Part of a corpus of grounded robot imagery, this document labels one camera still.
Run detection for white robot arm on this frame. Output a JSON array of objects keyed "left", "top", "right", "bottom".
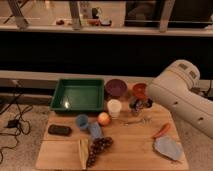
[{"left": 132, "top": 59, "right": 213, "bottom": 139}]

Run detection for orange bowl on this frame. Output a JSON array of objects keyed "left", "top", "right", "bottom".
[{"left": 132, "top": 83, "right": 148, "bottom": 100}]

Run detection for purple bowl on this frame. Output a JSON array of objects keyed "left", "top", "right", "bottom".
[{"left": 105, "top": 79, "right": 127, "bottom": 98}]

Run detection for metal can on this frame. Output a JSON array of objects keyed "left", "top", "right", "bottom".
[{"left": 131, "top": 109, "right": 141, "bottom": 117}]

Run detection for metal spoon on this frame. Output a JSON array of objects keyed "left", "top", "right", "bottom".
[{"left": 124, "top": 116, "right": 152, "bottom": 126}]

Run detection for white paper cup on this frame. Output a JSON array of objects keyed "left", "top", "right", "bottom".
[{"left": 107, "top": 99, "right": 122, "bottom": 119}]

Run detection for orange carrot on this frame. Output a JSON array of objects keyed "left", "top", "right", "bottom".
[{"left": 152, "top": 123, "right": 171, "bottom": 139}]

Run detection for orange peach fruit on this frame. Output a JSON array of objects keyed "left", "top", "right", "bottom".
[{"left": 97, "top": 112, "right": 111, "bottom": 126}]

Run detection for bunch of dark grapes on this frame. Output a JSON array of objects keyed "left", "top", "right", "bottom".
[{"left": 87, "top": 137, "right": 113, "bottom": 167}]

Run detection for small blue cup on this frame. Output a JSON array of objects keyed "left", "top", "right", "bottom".
[{"left": 75, "top": 114, "right": 89, "bottom": 131}]

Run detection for green plastic tray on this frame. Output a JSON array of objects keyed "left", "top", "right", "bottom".
[{"left": 50, "top": 78, "right": 104, "bottom": 113}]

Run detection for yellow banana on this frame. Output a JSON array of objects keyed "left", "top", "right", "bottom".
[{"left": 78, "top": 139, "right": 89, "bottom": 170}]

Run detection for black rectangular sponge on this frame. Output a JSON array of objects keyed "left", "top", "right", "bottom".
[{"left": 48, "top": 124, "right": 72, "bottom": 136}]

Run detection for black power cables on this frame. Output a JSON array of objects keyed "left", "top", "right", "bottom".
[{"left": 0, "top": 79, "right": 34, "bottom": 164}]

